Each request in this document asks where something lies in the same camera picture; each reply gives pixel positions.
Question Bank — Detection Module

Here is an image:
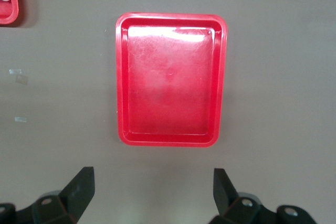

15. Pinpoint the empty red plastic tray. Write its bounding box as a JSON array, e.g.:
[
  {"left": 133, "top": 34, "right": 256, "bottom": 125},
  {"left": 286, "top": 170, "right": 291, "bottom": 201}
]
[{"left": 115, "top": 12, "right": 228, "bottom": 148}]

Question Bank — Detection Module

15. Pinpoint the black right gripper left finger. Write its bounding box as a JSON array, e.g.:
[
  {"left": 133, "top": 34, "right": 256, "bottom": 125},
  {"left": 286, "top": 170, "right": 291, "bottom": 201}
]
[{"left": 31, "top": 166, "right": 95, "bottom": 224}]

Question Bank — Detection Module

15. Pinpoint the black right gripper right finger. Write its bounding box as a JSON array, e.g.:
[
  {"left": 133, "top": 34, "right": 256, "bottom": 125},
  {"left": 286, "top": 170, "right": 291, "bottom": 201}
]
[{"left": 209, "top": 168, "right": 263, "bottom": 224}]

